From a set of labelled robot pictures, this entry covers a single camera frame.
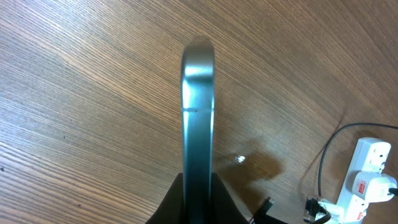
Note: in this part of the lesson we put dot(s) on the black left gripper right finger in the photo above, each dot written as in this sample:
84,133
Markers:
223,209

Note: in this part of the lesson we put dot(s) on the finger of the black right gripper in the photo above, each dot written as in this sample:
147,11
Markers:
260,216

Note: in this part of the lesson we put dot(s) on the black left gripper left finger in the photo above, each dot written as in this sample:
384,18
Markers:
171,209

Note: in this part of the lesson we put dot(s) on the white power extension strip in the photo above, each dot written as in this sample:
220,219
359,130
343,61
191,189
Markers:
370,155

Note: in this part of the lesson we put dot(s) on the blue Galaxy smartphone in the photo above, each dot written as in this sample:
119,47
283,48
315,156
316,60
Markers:
198,104

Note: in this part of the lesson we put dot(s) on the white USB charger plug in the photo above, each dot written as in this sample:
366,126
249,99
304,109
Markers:
373,187

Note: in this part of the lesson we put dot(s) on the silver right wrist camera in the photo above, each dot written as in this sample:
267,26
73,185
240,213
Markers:
321,211

